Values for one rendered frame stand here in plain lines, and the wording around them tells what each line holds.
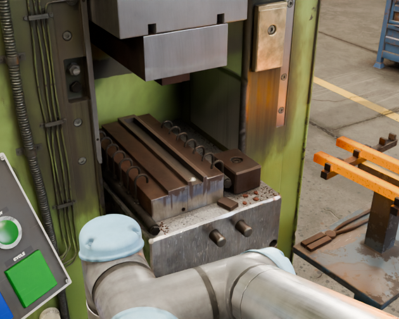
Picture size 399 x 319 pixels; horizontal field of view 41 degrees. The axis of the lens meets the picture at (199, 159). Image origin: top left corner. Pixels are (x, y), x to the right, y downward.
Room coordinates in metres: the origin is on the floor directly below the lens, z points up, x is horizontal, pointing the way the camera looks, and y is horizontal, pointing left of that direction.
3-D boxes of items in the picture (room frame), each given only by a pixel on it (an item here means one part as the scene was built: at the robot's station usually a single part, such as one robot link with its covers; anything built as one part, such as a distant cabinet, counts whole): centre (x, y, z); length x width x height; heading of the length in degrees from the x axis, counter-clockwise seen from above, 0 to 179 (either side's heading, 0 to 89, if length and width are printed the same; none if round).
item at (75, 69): (1.12, 0.27, 1.24); 0.03 x 0.03 x 0.07; 31
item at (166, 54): (1.27, 0.13, 1.32); 0.42 x 0.20 x 0.10; 31
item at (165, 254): (1.31, 0.09, 0.69); 0.56 x 0.38 x 0.45; 31
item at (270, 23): (1.36, -0.18, 1.27); 0.09 x 0.02 x 0.17; 121
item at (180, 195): (1.27, 0.13, 0.96); 0.42 x 0.20 x 0.09; 31
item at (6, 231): (0.77, 0.34, 1.09); 0.05 x 0.03 x 0.04; 121
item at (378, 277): (1.23, -0.51, 0.70); 0.40 x 0.30 x 0.02; 129
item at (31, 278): (0.74, 0.30, 1.01); 0.07 x 0.05 x 0.07; 146
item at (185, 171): (1.28, 0.11, 0.99); 0.42 x 0.05 x 0.01; 31
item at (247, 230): (1.08, -0.11, 0.87); 0.04 x 0.03 x 0.03; 31
